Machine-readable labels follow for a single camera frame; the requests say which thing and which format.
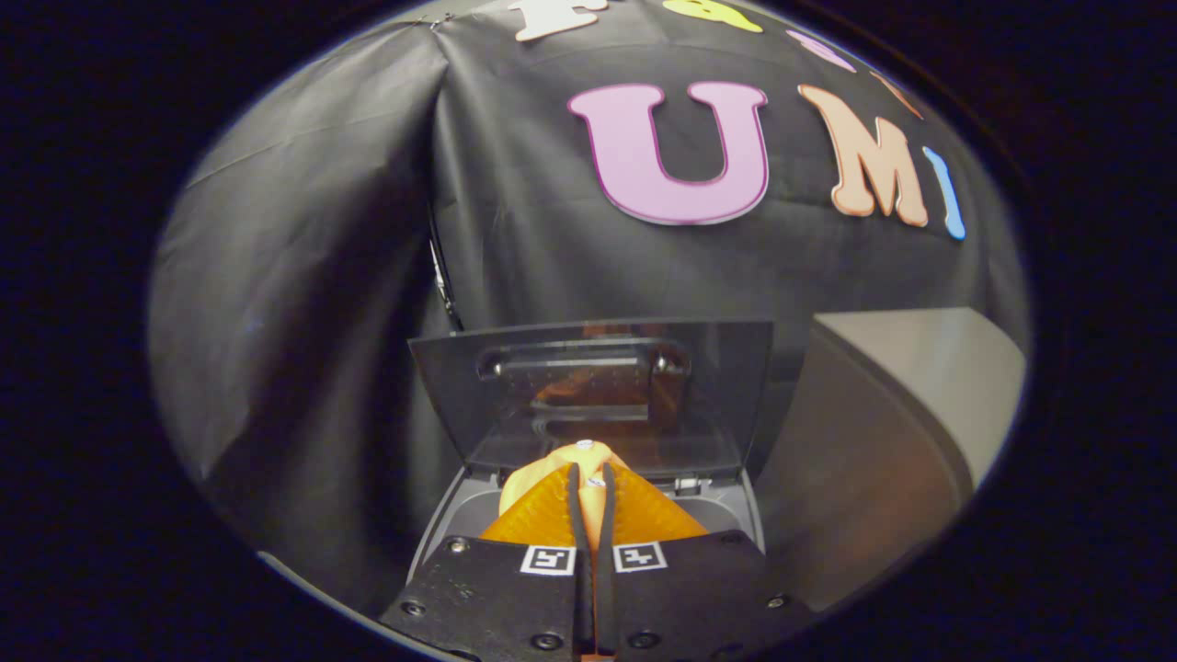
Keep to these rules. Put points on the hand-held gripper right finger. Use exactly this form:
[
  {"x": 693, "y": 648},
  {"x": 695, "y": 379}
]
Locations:
[{"x": 699, "y": 593}]

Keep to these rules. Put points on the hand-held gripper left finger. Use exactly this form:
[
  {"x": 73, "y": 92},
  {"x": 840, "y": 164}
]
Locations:
[{"x": 487, "y": 598}]

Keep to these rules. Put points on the yellow shirt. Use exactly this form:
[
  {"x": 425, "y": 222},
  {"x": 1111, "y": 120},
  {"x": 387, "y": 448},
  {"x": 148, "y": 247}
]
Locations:
[{"x": 527, "y": 478}]

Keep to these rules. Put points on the beige cabinet with grey top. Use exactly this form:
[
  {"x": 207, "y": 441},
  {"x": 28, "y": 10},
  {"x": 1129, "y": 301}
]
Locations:
[{"x": 874, "y": 441}]

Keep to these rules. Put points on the black backdrop cloth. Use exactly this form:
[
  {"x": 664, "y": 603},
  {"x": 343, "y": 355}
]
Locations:
[{"x": 313, "y": 276}]

